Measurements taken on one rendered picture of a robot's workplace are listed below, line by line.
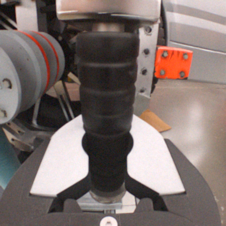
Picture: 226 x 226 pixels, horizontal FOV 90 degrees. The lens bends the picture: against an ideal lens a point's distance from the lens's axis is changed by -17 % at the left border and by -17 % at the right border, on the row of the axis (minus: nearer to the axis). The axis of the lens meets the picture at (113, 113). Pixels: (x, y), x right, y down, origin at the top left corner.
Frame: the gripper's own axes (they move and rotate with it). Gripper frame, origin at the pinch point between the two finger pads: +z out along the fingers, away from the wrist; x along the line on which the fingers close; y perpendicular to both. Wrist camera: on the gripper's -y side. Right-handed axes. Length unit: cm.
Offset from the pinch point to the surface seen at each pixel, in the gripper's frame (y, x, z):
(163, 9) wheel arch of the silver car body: -19, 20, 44
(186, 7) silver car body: -22, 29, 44
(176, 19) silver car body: -16, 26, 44
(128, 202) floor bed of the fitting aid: 75, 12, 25
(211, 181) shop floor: 83, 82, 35
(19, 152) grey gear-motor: 40, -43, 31
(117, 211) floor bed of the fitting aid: 75, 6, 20
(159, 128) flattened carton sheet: 82, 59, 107
